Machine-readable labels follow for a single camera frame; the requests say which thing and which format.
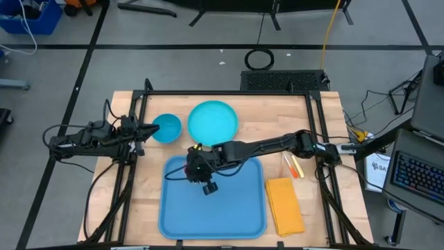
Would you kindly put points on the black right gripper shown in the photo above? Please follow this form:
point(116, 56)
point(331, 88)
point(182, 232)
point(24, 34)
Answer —
point(201, 165)

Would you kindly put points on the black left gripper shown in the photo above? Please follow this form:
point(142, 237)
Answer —
point(130, 128)

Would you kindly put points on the teal round plate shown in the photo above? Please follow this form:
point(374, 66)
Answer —
point(211, 121)

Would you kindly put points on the orange napkin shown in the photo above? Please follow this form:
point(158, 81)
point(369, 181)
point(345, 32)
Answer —
point(284, 208)

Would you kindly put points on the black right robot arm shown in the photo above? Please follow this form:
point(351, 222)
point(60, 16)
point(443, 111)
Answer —
point(263, 144)

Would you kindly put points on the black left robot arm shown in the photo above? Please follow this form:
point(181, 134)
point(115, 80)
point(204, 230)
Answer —
point(79, 142)

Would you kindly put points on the blue plastic tray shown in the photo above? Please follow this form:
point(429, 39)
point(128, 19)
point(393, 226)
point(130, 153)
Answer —
point(225, 208)

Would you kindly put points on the black perforated computer case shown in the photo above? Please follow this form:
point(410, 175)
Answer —
point(281, 80)

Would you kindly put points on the black stand foot bar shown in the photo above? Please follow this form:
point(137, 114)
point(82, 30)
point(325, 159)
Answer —
point(145, 9)

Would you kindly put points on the grey chair base leg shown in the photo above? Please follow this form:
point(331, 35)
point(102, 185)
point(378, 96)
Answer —
point(14, 84)

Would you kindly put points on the black chair part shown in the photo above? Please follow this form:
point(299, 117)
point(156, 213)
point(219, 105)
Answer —
point(4, 119)

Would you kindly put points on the orange and black object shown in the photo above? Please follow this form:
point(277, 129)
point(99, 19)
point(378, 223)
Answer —
point(79, 2)

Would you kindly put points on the blue storage bin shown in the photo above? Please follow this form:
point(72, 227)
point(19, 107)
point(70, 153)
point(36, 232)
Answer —
point(45, 22)

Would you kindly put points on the black equipment stand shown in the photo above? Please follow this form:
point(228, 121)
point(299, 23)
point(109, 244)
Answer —
point(243, 5)

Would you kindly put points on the yellow plug connector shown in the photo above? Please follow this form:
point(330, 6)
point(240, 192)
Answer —
point(360, 134)

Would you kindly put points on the white printed paper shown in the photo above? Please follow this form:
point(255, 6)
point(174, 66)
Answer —
point(376, 173)

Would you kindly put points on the blue tape roll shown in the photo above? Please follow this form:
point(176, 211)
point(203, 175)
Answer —
point(395, 205)

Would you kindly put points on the black cart leg with caster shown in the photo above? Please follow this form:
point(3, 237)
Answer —
point(397, 225)

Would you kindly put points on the laptop with backlit keyboard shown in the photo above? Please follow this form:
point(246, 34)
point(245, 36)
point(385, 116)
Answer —
point(416, 173)

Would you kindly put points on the grey closed laptop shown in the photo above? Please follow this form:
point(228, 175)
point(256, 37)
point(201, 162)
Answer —
point(428, 104)

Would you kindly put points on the black aluminium table frame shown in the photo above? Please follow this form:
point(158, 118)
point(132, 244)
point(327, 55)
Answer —
point(225, 92)

